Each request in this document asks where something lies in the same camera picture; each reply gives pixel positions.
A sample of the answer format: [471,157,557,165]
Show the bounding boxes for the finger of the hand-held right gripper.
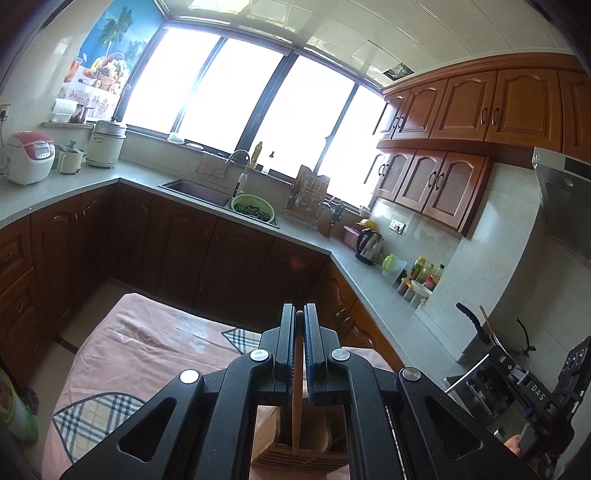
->
[556,337,591,414]
[462,346,529,418]

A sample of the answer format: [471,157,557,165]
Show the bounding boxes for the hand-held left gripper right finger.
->
[303,304,539,480]

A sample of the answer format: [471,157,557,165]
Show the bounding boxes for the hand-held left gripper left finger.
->
[60,304,296,480]

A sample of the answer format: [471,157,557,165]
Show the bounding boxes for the wooden utensil holder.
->
[252,405,352,472]

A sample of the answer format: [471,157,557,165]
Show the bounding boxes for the black wok with lid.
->
[455,302,536,365]

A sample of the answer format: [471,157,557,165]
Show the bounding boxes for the row of spice jars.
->
[396,277,435,309]

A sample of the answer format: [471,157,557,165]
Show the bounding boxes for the green lidded cup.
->
[381,254,408,283]

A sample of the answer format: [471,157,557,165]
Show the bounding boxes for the steel electric kettle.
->
[355,228,385,267]

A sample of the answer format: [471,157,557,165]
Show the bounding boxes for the pink container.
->
[343,224,365,250]

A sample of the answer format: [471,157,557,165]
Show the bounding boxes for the group of sauce bottles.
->
[409,256,446,289]

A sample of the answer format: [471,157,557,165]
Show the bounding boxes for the pink heart print tablecloth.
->
[41,292,402,480]

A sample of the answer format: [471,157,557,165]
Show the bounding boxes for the metal dish rack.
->
[284,185,345,232]

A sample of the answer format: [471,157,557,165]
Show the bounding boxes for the green colander with vegetables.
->
[230,194,276,224]

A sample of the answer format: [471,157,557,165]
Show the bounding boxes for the wooden lower cabinets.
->
[0,182,407,384]

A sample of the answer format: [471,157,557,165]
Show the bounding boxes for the wooden cabinets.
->
[0,182,407,384]
[369,53,591,238]

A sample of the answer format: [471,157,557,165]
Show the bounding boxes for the wooden cutting board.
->
[292,164,331,210]

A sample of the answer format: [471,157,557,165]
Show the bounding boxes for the steel range hood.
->
[531,147,591,259]

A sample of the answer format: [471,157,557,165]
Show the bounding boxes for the steel kitchen sink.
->
[158,179,280,229]

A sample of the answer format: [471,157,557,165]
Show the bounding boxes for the chrome kitchen faucet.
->
[225,149,251,197]

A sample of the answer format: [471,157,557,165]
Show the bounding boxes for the pink dishcloth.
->
[196,154,228,178]

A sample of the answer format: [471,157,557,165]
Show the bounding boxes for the wooden upper cabinets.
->
[369,53,591,238]

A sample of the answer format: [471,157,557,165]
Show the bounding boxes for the large kitchen window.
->
[113,21,389,208]

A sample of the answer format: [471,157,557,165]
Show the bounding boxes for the grey kitchen countertop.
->
[0,159,490,384]

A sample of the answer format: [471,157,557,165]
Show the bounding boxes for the green plastic tub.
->
[0,367,40,448]

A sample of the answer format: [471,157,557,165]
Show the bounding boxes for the large white cooker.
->
[85,117,127,169]

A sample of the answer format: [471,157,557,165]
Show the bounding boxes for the small white electric pot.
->
[58,141,86,175]

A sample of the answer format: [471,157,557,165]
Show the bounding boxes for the white pink rice cooker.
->
[6,130,57,186]

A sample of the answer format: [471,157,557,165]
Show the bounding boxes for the paper towel roll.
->
[50,98,77,124]

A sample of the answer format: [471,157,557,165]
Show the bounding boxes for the tropical fruit wall poster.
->
[58,0,167,118]

